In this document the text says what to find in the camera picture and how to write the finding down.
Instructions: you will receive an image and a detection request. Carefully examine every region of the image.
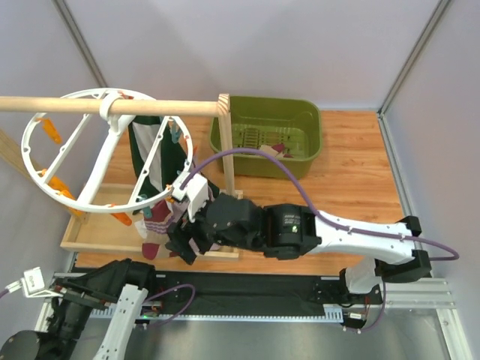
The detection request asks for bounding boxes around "wooden hanging rack frame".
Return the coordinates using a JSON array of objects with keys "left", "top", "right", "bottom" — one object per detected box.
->
[{"left": 0, "top": 92, "right": 244, "bottom": 262}]

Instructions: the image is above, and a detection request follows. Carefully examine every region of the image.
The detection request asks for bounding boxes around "white cloth garment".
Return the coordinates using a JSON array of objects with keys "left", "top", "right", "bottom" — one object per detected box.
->
[{"left": 134, "top": 219, "right": 148, "bottom": 239}]

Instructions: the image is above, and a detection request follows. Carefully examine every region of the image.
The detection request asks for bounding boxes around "orange clothes peg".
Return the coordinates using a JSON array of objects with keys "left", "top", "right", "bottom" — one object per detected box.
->
[
  {"left": 48, "top": 176, "right": 86, "bottom": 218},
  {"left": 111, "top": 212, "right": 132, "bottom": 227},
  {"left": 36, "top": 118, "right": 62, "bottom": 145}
]

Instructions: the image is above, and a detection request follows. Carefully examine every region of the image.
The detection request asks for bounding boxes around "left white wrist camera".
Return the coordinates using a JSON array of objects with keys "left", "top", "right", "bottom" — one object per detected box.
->
[{"left": 4, "top": 267, "right": 63, "bottom": 299}]

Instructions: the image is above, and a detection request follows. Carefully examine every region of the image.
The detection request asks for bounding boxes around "aluminium frame rail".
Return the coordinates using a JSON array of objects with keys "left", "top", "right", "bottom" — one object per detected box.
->
[{"left": 37, "top": 273, "right": 458, "bottom": 331}]

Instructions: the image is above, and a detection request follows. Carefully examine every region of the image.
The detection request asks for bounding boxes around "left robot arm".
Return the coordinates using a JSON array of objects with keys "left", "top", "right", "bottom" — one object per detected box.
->
[{"left": 1, "top": 259, "right": 157, "bottom": 359}]

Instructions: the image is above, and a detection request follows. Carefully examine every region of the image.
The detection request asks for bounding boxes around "olive green plastic basin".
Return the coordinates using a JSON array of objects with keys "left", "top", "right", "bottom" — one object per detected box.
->
[{"left": 229, "top": 95, "right": 323, "bottom": 179}]

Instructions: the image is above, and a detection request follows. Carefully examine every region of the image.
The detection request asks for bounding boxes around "white round clip hanger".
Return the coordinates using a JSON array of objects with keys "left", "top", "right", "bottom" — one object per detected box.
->
[{"left": 20, "top": 87, "right": 199, "bottom": 215}]

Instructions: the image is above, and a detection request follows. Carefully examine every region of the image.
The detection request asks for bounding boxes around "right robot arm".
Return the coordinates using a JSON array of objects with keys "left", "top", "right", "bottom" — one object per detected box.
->
[{"left": 166, "top": 193, "right": 431, "bottom": 298}]

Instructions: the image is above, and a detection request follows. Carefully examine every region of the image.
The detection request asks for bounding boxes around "maroon striped sock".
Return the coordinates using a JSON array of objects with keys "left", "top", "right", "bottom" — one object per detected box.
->
[{"left": 142, "top": 200, "right": 173, "bottom": 260}]

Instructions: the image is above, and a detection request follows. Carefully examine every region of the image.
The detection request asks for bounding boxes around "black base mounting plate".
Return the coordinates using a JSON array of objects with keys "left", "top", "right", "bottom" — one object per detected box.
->
[{"left": 152, "top": 271, "right": 383, "bottom": 317}]

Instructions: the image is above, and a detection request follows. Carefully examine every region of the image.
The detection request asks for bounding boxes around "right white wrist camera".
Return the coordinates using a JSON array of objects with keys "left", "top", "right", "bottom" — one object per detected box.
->
[{"left": 172, "top": 174, "right": 209, "bottom": 223}]

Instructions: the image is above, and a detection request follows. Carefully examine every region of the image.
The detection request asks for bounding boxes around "dark green white garment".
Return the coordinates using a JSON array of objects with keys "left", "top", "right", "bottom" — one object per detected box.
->
[{"left": 127, "top": 115, "right": 221, "bottom": 206}]

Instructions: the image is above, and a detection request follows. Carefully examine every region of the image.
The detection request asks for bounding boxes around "teal clothes peg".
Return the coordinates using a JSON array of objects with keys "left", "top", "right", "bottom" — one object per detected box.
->
[{"left": 136, "top": 194, "right": 152, "bottom": 219}]

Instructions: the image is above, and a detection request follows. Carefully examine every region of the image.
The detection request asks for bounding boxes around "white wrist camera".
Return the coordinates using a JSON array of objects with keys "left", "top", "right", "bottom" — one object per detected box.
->
[
  {"left": 4, "top": 267, "right": 63, "bottom": 299},
  {"left": 172, "top": 174, "right": 209, "bottom": 223}
]

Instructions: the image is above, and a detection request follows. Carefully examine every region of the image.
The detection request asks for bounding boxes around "lilac pink garment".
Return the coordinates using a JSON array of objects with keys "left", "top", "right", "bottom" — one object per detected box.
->
[{"left": 172, "top": 202, "right": 221, "bottom": 256}]

